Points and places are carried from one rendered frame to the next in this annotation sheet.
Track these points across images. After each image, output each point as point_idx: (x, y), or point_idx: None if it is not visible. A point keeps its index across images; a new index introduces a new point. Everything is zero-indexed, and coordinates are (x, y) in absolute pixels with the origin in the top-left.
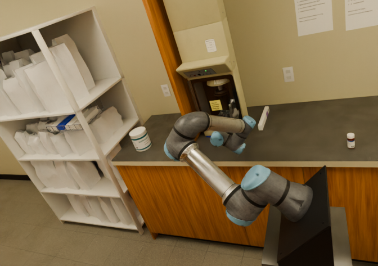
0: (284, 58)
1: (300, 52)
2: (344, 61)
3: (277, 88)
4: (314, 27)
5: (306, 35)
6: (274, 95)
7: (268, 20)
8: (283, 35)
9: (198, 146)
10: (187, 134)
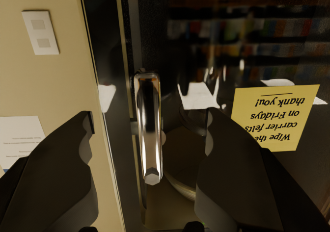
0: (58, 75)
1: (25, 85)
2: None
3: None
4: (10, 126)
5: (22, 114)
6: None
7: (97, 146)
8: (67, 120)
9: None
10: None
